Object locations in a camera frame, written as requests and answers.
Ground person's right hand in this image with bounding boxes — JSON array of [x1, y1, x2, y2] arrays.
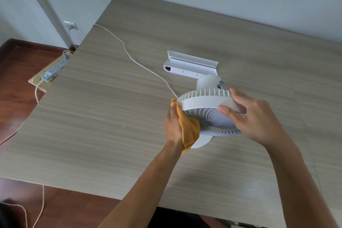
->
[[217, 88, 290, 149]]

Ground person's left hand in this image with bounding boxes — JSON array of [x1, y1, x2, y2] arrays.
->
[[163, 102, 187, 147]]

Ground orange microfiber cloth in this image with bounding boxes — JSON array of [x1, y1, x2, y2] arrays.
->
[[170, 98, 200, 155]]

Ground white fan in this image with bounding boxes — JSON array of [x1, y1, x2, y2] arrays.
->
[[176, 74, 246, 149]]

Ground person's left forearm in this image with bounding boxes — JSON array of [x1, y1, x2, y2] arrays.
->
[[97, 141, 185, 228]]

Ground person's right forearm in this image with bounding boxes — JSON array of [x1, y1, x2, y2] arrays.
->
[[267, 137, 338, 228]]

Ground person's dark shorts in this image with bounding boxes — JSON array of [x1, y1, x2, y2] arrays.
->
[[154, 206, 212, 228]]

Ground white desk socket tray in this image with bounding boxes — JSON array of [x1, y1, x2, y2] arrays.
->
[[163, 50, 219, 79]]

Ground white power strip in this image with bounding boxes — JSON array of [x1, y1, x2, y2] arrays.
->
[[40, 55, 71, 83]]

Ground light wooden board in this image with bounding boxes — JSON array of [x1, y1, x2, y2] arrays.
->
[[28, 48, 77, 93]]

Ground white fan power cable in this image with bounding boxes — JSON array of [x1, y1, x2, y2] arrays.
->
[[93, 24, 179, 99]]

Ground white power strip cord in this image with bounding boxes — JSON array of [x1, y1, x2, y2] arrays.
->
[[63, 27, 78, 56]]

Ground white floor cable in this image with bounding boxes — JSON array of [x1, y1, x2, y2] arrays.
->
[[0, 79, 45, 145]]

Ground thin white cable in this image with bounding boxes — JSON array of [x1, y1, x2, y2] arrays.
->
[[0, 184, 45, 228]]

